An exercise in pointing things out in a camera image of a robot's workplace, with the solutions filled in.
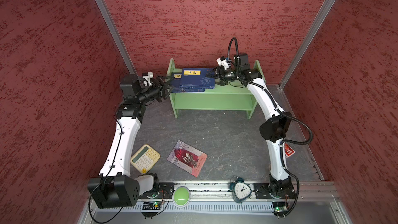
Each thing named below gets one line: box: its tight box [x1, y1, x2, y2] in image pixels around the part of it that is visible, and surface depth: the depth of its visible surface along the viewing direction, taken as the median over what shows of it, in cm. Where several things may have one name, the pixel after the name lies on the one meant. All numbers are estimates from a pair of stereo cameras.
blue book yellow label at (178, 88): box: [172, 72, 206, 93], surface depth 80 cm
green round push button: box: [172, 186, 191, 208], surface depth 72 cm
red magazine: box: [166, 140, 208, 178], surface depth 86 cm
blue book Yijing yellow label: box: [179, 67, 216, 89], surface depth 82 cm
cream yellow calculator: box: [130, 144, 161, 174], surface depth 84 cm
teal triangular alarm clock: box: [229, 175, 253, 204], surface depth 73 cm
